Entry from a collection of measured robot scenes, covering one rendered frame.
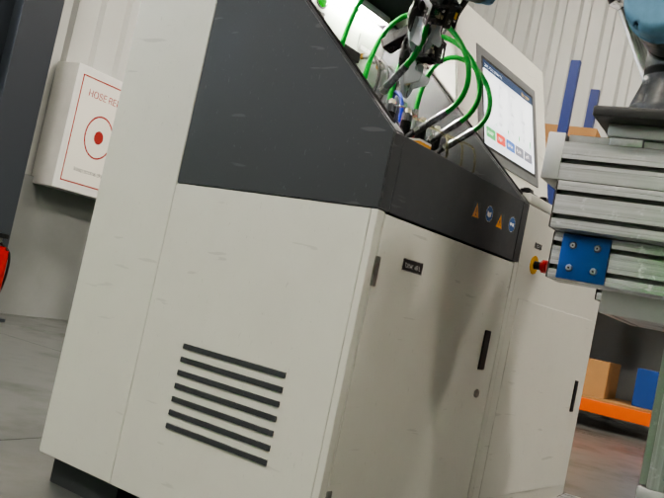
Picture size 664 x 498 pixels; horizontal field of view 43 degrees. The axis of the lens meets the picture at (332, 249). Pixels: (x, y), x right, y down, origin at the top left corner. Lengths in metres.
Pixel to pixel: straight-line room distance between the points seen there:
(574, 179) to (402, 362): 0.54
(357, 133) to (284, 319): 0.41
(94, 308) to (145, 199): 0.31
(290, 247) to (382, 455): 0.48
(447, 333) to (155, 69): 0.97
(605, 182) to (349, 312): 0.54
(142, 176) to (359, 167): 0.64
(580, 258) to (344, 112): 0.56
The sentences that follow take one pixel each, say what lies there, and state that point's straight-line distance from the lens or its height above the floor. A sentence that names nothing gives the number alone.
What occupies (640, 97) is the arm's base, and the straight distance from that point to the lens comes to 1.67.
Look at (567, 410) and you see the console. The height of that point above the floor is 0.40.
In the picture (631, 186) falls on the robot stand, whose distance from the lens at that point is 1.60.
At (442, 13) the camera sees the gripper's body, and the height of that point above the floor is 1.25.
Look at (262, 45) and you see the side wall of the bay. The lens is 1.97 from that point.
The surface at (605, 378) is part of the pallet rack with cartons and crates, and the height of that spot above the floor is 0.40.
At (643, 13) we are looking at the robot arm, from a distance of 1.55.
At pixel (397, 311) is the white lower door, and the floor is 0.60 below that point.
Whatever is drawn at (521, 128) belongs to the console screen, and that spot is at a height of 1.27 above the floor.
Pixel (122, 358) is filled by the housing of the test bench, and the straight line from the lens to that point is 2.08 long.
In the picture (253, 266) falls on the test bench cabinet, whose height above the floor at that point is 0.63.
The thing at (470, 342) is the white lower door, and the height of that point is 0.56.
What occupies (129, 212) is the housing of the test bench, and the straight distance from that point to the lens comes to 2.13.
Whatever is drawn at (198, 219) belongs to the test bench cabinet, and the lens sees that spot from 1.96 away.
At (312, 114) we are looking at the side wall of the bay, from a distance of 1.81.
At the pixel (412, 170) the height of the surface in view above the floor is 0.89.
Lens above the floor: 0.61
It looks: 3 degrees up
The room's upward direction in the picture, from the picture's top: 12 degrees clockwise
